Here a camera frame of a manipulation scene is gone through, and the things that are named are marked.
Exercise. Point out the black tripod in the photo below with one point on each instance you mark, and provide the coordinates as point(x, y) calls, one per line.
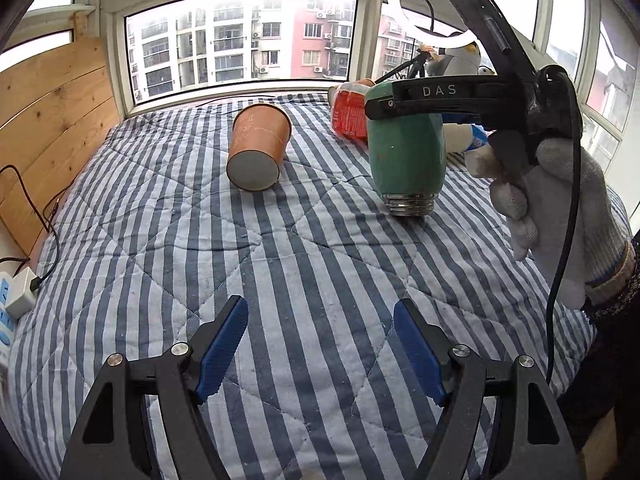
point(416, 68)

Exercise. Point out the white charger adapter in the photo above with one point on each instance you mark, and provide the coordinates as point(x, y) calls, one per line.
point(17, 296)

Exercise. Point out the orange paper cup lying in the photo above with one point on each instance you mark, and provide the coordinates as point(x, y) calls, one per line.
point(259, 137)

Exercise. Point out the red plastic snack jar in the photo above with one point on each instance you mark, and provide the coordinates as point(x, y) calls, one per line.
point(347, 110)

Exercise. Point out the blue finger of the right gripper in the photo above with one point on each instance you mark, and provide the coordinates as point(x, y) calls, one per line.
point(460, 118)

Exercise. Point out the small grey penguin plush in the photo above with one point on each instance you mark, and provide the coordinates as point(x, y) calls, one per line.
point(485, 70)

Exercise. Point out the wooden plank board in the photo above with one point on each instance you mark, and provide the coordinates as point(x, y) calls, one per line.
point(56, 110)

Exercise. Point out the large grey penguin plush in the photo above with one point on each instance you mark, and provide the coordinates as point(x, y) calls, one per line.
point(455, 61)

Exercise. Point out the white blue orange bottle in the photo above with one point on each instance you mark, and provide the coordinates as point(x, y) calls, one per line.
point(463, 137)

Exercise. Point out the green metal thermos cup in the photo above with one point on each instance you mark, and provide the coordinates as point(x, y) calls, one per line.
point(406, 153)

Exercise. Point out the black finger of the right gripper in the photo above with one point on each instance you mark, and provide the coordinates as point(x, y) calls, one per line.
point(440, 97)

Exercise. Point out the white power strip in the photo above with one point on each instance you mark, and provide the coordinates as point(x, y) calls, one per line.
point(7, 323)

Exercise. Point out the white knit gloved hand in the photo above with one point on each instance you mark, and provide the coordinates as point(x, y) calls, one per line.
point(536, 204)

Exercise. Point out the blue striped quilt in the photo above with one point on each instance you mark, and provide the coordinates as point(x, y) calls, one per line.
point(153, 238)

